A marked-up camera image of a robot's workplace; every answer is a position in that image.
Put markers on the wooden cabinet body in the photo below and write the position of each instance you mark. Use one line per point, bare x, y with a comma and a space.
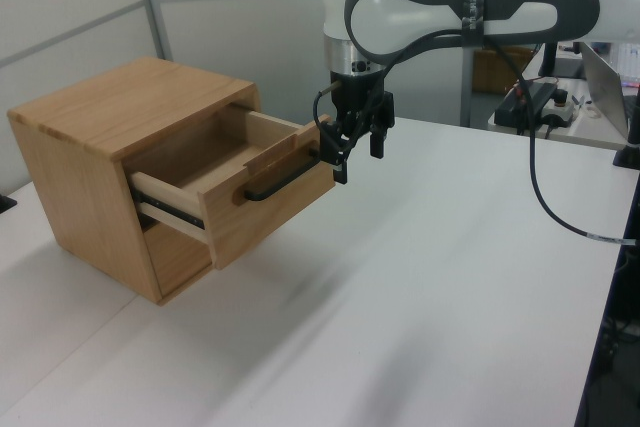
70, 172

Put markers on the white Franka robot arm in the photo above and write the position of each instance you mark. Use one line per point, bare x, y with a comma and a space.
400, 12

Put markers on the black monitor stand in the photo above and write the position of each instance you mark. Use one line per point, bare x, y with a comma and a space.
555, 59

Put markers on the brown cardboard box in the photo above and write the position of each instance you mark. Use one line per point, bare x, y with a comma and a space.
495, 69

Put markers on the black control box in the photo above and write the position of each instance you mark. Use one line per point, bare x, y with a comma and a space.
515, 109

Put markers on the black desk clamp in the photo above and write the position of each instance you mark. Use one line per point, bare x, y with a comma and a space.
631, 147

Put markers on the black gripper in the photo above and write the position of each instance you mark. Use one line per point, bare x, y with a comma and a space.
357, 97

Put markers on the grey emergency stop button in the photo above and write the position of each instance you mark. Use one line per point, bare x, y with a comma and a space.
559, 109

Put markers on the silver laptop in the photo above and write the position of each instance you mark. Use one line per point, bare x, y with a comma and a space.
605, 87

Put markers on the black table clamp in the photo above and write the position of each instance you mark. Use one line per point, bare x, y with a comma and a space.
7, 202

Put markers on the white background desk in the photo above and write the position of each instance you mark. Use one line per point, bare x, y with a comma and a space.
590, 134

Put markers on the grey partition post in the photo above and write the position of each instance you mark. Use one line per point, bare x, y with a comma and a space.
156, 2

